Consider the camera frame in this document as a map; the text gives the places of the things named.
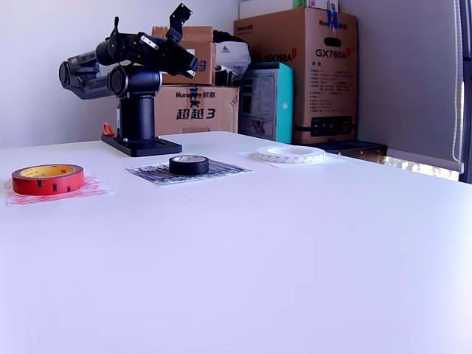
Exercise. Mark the blue tape strip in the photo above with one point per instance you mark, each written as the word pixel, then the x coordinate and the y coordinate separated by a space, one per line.
pixel 333 18

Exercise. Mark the red scribbled paper sheet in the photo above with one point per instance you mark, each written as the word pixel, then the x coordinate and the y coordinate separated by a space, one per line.
pixel 92 190

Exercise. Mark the orange clamp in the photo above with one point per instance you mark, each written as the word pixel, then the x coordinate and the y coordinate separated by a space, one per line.
pixel 107 130

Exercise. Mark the white tape roll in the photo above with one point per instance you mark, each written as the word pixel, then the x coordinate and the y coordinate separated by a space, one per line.
pixel 287 158

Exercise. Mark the red tape roll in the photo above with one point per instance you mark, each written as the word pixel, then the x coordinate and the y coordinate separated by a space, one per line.
pixel 44 186

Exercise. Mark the black scribbled paper sheet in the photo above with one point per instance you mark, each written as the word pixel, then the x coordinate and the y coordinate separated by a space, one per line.
pixel 225 170

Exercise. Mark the black box with trim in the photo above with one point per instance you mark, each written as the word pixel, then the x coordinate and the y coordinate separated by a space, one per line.
pixel 361 151

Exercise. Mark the small labelled cardboard box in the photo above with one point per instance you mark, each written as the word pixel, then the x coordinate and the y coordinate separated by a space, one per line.
pixel 201 40

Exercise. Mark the green white carton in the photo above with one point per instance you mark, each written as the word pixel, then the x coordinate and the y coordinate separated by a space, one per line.
pixel 300 3

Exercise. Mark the white adidas bag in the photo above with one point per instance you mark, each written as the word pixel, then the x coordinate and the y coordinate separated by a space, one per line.
pixel 232 53

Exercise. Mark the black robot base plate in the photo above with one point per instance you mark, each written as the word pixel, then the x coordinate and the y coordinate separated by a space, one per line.
pixel 147 147

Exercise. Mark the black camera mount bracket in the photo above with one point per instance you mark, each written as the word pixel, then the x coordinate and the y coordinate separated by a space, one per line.
pixel 176 22

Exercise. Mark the Huntkey printed cardboard box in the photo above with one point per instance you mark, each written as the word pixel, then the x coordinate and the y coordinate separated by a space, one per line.
pixel 206 110

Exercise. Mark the teal product box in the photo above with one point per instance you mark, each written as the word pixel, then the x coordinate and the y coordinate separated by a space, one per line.
pixel 284 107

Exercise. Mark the white printed carton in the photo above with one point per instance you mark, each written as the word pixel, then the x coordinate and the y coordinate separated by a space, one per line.
pixel 321 3

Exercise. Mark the plain white paper sheet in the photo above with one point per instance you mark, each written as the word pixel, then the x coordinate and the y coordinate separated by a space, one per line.
pixel 332 159

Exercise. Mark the large GX760A cardboard box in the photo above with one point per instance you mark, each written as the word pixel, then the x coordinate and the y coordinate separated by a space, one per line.
pixel 324 92

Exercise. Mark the black tape roll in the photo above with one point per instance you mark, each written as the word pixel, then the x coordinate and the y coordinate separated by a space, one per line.
pixel 188 169

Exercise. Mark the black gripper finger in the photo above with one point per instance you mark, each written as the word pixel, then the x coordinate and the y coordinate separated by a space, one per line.
pixel 190 73
pixel 195 61

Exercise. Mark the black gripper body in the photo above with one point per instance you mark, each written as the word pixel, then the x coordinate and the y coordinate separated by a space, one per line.
pixel 169 57

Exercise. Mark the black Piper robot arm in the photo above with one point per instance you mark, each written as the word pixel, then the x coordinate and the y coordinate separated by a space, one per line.
pixel 138 110

